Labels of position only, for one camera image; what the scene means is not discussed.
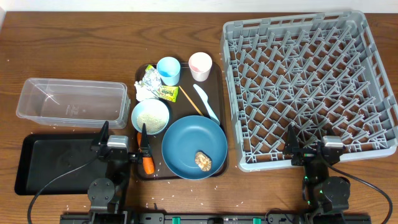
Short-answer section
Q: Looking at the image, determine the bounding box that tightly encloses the yellow green snack packet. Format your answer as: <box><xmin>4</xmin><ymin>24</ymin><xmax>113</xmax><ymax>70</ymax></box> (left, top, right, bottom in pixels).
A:
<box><xmin>157</xmin><ymin>85</ymin><xmax>179</xmax><ymax>103</ymax></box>

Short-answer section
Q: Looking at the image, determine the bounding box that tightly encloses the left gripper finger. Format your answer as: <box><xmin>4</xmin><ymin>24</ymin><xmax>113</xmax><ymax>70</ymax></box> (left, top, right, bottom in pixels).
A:
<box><xmin>139</xmin><ymin>123</ymin><xmax>152</xmax><ymax>157</ymax></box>
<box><xmin>90</xmin><ymin>121</ymin><xmax>109</xmax><ymax>151</ymax></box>

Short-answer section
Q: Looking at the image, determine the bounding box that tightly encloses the dark blue plate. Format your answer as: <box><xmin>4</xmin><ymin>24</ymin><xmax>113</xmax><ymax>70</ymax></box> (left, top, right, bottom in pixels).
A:
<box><xmin>162</xmin><ymin>115</ymin><xmax>228</xmax><ymax>180</ymax></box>

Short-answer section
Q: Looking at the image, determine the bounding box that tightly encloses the grey plastic dishwasher rack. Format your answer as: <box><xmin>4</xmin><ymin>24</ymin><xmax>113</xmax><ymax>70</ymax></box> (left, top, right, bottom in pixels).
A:
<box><xmin>220</xmin><ymin>11</ymin><xmax>397</xmax><ymax>172</ymax></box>

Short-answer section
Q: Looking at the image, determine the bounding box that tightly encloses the clear plastic bin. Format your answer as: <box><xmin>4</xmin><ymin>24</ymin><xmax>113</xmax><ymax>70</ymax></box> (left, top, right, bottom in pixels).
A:
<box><xmin>16</xmin><ymin>78</ymin><xmax>131</xmax><ymax>129</ymax></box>

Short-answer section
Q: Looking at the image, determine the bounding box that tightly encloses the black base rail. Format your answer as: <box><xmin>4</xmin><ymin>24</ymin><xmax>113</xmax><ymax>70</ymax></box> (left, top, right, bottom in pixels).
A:
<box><xmin>60</xmin><ymin>213</ymin><xmax>371</xmax><ymax>224</ymax></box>

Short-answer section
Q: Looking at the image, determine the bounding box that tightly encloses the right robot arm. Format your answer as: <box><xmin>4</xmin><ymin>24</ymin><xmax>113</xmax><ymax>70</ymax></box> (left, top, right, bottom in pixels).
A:
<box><xmin>283</xmin><ymin>124</ymin><xmax>351</xmax><ymax>223</ymax></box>

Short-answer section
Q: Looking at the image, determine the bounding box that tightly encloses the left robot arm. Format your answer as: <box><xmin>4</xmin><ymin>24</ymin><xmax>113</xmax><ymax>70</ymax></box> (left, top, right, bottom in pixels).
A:
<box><xmin>88</xmin><ymin>122</ymin><xmax>155</xmax><ymax>223</ymax></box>

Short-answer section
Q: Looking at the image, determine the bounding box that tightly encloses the light blue plastic knife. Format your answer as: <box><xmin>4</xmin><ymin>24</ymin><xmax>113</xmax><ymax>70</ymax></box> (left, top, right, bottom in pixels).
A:
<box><xmin>193</xmin><ymin>84</ymin><xmax>221</xmax><ymax>126</ymax></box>

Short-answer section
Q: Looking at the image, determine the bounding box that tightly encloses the pink cup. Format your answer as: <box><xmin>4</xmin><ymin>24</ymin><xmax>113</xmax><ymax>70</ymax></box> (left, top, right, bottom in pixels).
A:
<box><xmin>188</xmin><ymin>52</ymin><xmax>213</xmax><ymax>82</ymax></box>

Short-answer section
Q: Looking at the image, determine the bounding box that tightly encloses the brown serving tray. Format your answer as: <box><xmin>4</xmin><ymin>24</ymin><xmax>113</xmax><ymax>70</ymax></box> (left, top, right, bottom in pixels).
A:
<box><xmin>134</xmin><ymin>63</ymin><xmax>228</xmax><ymax>180</ymax></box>

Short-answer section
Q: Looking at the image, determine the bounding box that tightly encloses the light blue cup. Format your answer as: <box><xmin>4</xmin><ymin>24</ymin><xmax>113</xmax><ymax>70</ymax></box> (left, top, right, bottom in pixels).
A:
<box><xmin>156</xmin><ymin>57</ymin><xmax>181</xmax><ymax>86</ymax></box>

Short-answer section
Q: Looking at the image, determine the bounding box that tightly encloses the brown pastry piece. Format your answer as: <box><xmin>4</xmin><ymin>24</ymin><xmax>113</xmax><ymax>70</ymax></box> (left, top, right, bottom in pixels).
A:
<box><xmin>195</xmin><ymin>151</ymin><xmax>212</xmax><ymax>172</ymax></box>

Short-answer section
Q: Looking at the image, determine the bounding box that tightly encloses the white crumpled napkin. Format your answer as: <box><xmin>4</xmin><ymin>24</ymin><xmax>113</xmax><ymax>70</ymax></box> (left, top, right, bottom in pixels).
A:
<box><xmin>134</xmin><ymin>81</ymin><xmax>159</xmax><ymax>101</ymax></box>

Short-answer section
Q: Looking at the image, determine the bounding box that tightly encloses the orange carrot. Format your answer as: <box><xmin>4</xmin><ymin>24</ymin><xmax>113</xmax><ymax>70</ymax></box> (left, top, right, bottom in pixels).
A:
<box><xmin>137</xmin><ymin>133</ymin><xmax>155</xmax><ymax>174</ymax></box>

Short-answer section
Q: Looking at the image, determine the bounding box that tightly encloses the crumpled foil wrapper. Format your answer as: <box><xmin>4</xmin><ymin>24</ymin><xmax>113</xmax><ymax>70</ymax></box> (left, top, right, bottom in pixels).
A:
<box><xmin>139</xmin><ymin>65</ymin><xmax>162</xmax><ymax>96</ymax></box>

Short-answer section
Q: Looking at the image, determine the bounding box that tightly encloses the light blue bowl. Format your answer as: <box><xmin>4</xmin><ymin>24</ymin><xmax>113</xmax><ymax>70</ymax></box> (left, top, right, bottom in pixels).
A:
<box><xmin>131</xmin><ymin>99</ymin><xmax>170</xmax><ymax>135</ymax></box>

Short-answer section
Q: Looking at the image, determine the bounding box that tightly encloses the wooden chopstick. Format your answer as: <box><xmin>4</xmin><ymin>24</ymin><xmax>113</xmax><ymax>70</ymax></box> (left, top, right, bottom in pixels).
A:
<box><xmin>178</xmin><ymin>86</ymin><xmax>204</xmax><ymax>116</ymax></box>

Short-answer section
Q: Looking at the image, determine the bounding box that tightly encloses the black plastic tray bin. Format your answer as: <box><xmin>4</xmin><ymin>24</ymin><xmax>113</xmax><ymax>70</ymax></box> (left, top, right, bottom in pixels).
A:
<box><xmin>14</xmin><ymin>133</ymin><xmax>107</xmax><ymax>195</ymax></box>

